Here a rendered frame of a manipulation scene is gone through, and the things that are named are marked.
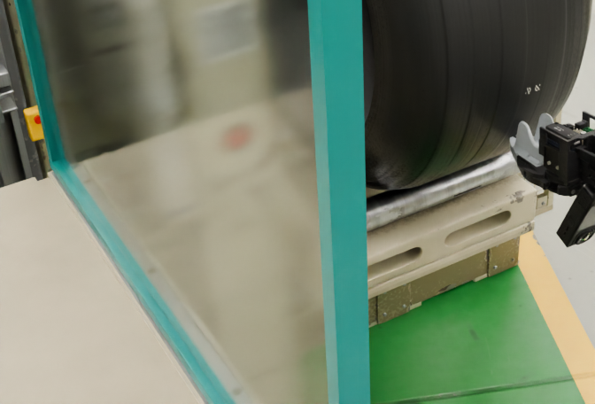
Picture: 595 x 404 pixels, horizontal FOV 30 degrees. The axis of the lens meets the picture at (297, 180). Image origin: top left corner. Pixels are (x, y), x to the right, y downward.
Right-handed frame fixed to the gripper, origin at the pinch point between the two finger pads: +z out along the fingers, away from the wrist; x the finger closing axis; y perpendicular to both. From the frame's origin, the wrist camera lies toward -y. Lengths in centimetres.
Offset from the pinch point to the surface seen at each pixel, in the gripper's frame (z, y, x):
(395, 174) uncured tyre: 6.5, -1.8, 15.4
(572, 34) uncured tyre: -4.6, 15.7, -4.9
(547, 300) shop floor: 73, -94, -65
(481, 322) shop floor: 75, -94, -46
